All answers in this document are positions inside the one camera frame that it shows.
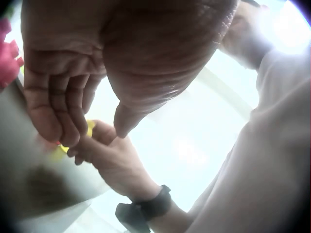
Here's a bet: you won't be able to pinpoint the person's body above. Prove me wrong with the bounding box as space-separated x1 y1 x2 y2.
187 41 311 233

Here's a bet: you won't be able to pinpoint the person's left ring finger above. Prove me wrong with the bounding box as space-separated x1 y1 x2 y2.
49 77 81 149

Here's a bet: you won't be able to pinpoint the person's left little finger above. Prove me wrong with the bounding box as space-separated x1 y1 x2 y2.
23 69 64 146

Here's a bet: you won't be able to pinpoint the person's left index finger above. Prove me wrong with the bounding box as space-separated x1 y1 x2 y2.
83 70 108 116

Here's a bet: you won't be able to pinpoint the black wrist band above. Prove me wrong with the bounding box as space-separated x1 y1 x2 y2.
115 184 171 233

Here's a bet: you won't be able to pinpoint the person's left middle finger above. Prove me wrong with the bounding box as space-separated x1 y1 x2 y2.
66 76 90 136

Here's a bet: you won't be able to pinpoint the yellow toy block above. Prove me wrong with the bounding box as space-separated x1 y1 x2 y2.
48 119 96 161

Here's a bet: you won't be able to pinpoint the person's right thumb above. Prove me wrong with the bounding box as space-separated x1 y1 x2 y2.
92 119 118 145

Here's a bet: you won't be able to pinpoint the person's right hand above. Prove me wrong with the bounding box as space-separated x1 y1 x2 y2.
67 119 163 203

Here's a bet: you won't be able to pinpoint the person's right fingers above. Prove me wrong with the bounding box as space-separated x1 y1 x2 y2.
67 136 97 166

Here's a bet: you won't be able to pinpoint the person's left hand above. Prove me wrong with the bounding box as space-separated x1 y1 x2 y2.
20 0 240 151

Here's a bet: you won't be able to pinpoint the pink toy blocks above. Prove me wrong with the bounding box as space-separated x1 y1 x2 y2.
0 19 25 89

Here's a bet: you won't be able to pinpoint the person's left thumb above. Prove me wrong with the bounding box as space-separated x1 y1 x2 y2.
113 98 146 139

